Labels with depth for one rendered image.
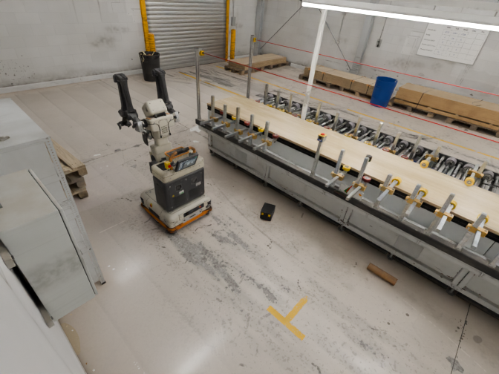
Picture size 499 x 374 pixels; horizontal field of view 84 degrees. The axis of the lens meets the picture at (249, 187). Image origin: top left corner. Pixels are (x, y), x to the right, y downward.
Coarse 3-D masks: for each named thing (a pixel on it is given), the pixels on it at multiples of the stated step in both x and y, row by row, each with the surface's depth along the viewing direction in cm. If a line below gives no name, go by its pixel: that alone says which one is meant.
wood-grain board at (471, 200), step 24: (240, 96) 466; (264, 120) 391; (288, 120) 398; (312, 144) 342; (336, 144) 348; (360, 144) 353; (360, 168) 303; (384, 168) 307; (408, 168) 311; (408, 192) 273; (432, 192) 276; (456, 192) 279; (480, 192) 283; (456, 216) 252
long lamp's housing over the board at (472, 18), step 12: (312, 0) 271; (324, 0) 264; (336, 0) 258; (384, 12) 235; (396, 12) 229; (408, 12) 224; (420, 12) 219; (432, 12) 215; (444, 12) 211; (492, 24) 195
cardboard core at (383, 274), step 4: (372, 264) 301; (368, 268) 301; (372, 268) 299; (376, 268) 298; (376, 272) 296; (380, 272) 294; (384, 272) 294; (380, 276) 295; (384, 276) 292; (388, 276) 290; (392, 276) 291; (388, 280) 290; (392, 280) 288; (396, 280) 286; (392, 284) 289
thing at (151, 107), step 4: (152, 100) 286; (156, 100) 288; (160, 100) 291; (144, 104) 283; (148, 104) 282; (152, 104) 285; (156, 104) 287; (160, 104) 290; (164, 104) 294; (144, 108) 286; (148, 108) 282; (152, 108) 284; (156, 108) 286; (160, 108) 289; (164, 108) 292; (144, 112) 291; (148, 112) 284; (152, 112) 283; (156, 112) 286; (160, 112) 290; (148, 116) 288; (152, 116) 289
